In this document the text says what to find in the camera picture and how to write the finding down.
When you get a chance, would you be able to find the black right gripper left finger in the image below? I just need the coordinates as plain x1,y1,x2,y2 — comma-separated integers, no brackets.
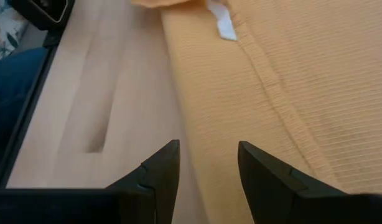
106,139,181,224

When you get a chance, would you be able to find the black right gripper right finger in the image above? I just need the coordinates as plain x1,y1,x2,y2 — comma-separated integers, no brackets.
238,141,347,224

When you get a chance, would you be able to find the orange waffle weave towel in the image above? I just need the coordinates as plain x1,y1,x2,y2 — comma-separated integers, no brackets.
130,0,382,224

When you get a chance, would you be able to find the white towel label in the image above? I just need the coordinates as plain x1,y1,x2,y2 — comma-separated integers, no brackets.
205,0,239,42

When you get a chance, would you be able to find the person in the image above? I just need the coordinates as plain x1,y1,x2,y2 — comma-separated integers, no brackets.
0,46,51,178

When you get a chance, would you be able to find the floral patterned fabric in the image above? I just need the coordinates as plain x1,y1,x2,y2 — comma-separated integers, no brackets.
0,0,29,62

